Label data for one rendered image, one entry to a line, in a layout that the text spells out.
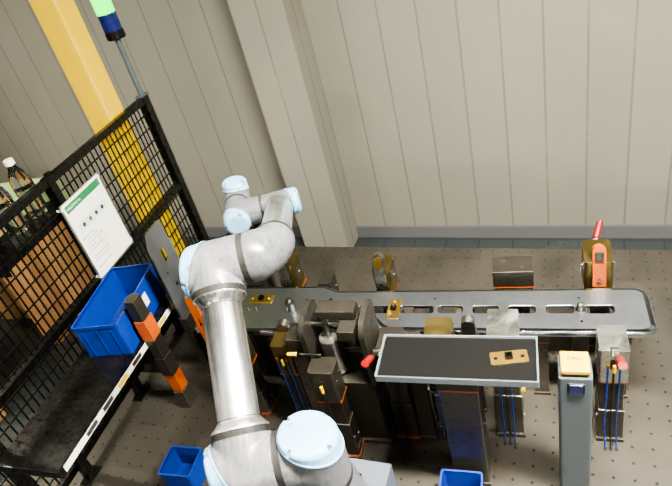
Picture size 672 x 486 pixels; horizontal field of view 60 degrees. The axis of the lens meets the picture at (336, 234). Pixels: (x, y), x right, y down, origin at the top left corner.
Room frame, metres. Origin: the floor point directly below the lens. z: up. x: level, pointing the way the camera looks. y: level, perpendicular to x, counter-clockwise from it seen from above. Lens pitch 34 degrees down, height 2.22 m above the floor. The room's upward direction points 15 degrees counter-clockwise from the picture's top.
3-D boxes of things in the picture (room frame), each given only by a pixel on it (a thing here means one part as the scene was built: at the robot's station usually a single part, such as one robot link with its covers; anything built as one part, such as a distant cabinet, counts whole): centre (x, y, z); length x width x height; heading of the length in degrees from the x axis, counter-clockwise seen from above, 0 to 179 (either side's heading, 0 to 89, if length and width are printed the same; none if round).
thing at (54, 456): (1.51, 0.80, 1.01); 0.90 x 0.22 x 0.03; 157
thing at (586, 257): (1.31, -0.73, 0.88); 0.14 x 0.09 x 0.36; 157
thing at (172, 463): (1.19, 0.64, 0.74); 0.11 x 0.10 x 0.09; 67
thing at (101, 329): (1.61, 0.76, 1.09); 0.30 x 0.17 x 0.13; 165
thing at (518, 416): (1.06, -0.35, 0.90); 0.13 x 0.08 x 0.41; 157
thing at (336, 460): (0.73, 0.16, 1.27); 0.13 x 0.12 x 0.14; 88
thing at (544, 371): (1.19, -0.50, 0.84); 0.12 x 0.05 x 0.29; 157
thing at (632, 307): (1.35, -0.13, 1.00); 1.38 x 0.22 x 0.02; 67
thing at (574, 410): (0.85, -0.43, 0.92); 0.08 x 0.08 x 0.44; 67
